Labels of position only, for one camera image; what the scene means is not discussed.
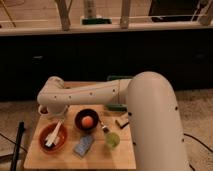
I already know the green tray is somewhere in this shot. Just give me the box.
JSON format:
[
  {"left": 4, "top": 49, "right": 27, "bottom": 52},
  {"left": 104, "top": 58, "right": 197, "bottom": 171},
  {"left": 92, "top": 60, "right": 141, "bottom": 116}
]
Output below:
[{"left": 105, "top": 75, "right": 132, "bottom": 112}]

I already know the black floor cable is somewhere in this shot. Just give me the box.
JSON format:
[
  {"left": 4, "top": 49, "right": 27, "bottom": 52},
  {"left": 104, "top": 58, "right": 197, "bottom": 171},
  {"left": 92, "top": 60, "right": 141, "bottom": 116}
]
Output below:
[{"left": 183, "top": 132, "right": 213, "bottom": 171}]

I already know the black pole stand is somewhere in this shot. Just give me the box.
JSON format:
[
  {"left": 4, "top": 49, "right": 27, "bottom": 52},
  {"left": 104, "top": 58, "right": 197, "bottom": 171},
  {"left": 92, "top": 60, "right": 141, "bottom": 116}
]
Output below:
[{"left": 10, "top": 122, "right": 25, "bottom": 171}]

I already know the orange fruit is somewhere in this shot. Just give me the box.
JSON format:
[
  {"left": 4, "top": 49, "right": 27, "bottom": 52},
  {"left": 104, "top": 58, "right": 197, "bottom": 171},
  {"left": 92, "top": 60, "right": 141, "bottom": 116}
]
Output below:
[{"left": 82, "top": 116, "right": 93, "bottom": 128}]

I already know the dark bowl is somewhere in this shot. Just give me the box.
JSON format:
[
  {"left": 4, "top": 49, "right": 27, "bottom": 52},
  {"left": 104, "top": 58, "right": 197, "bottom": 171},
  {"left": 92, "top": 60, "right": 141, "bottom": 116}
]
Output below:
[{"left": 75, "top": 109, "right": 99, "bottom": 132}]

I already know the small metal spoon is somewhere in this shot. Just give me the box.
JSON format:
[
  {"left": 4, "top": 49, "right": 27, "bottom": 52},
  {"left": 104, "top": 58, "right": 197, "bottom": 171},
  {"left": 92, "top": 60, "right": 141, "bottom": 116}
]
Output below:
[{"left": 99, "top": 121, "right": 109, "bottom": 133}]

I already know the blue sponge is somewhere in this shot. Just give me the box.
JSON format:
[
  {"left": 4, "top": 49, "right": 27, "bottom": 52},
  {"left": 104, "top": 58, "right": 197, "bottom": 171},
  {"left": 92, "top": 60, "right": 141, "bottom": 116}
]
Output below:
[{"left": 74, "top": 134, "right": 94, "bottom": 157}]

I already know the white cup with snacks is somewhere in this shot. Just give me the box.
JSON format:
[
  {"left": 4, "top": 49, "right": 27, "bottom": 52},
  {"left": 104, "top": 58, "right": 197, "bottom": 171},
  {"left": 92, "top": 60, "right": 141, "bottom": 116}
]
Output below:
[{"left": 38, "top": 105, "right": 54, "bottom": 119}]

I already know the wooden block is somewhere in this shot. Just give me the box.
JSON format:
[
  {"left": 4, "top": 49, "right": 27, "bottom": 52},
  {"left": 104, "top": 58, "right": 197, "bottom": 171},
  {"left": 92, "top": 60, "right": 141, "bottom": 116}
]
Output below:
[{"left": 115, "top": 118, "right": 129, "bottom": 129}]

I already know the green box on shelf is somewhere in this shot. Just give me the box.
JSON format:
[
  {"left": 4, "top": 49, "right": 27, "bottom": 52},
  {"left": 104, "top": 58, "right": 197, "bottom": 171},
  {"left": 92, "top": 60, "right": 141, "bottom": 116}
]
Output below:
[{"left": 82, "top": 18, "right": 112, "bottom": 25}]

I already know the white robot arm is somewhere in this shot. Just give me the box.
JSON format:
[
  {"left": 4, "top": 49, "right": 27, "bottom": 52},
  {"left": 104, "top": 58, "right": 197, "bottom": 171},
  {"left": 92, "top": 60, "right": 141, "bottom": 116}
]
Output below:
[{"left": 37, "top": 71, "right": 190, "bottom": 171}]

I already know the green cup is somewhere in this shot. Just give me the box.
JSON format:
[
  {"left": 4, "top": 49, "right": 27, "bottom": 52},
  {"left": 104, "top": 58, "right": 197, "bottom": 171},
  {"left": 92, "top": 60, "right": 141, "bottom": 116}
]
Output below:
[{"left": 105, "top": 132, "right": 120, "bottom": 149}]

